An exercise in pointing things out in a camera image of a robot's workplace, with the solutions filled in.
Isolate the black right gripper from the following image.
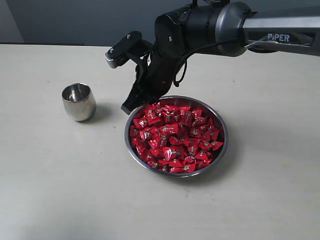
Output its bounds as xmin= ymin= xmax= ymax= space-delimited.
xmin=121 ymin=50 xmax=186 ymax=115

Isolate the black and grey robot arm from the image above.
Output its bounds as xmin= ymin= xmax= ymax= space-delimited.
xmin=121 ymin=0 xmax=320 ymax=114

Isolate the pile of red wrapped candies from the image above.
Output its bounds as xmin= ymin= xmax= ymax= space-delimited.
xmin=129 ymin=100 xmax=225 ymax=174

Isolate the round stainless steel plate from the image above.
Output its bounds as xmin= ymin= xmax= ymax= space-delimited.
xmin=124 ymin=95 xmax=229 ymax=179

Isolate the stainless steel cup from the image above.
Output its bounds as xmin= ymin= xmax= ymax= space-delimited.
xmin=61 ymin=83 xmax=97 ymax=122

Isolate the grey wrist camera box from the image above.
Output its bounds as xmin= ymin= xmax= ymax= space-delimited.
xmin=104 ymin=31 xmax=153 ymax=69

